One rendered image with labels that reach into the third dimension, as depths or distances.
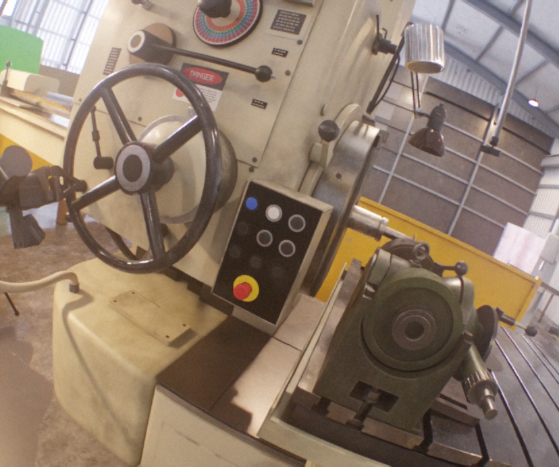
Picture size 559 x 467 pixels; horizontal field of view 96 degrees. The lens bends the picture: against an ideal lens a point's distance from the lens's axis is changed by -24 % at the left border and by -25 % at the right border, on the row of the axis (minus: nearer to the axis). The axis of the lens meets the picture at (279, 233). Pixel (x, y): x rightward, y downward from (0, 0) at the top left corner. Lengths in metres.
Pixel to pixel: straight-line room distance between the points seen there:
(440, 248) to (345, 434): 2.59
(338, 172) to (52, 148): 1.33
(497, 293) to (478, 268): 0.34
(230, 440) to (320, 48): 1.09
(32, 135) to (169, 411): 1.45
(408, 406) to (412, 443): 0.10
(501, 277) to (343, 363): 2.88
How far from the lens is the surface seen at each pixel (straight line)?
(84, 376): 1.43
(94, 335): 1.28
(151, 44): 0.87
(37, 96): 2.01
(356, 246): 3.14
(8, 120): 2.18
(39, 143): 1.82
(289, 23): 0.77
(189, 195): 0.66
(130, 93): 0.94
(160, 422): 1.25
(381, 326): 0.64
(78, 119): 0.71
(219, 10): 0.77
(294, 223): 0.58
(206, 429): 1.13
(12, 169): 0.56
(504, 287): 3.46
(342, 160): 0.81
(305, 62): 0.73
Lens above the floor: 1.41
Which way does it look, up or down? 14 degrees down
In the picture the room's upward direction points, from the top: 21 degrees clockwise
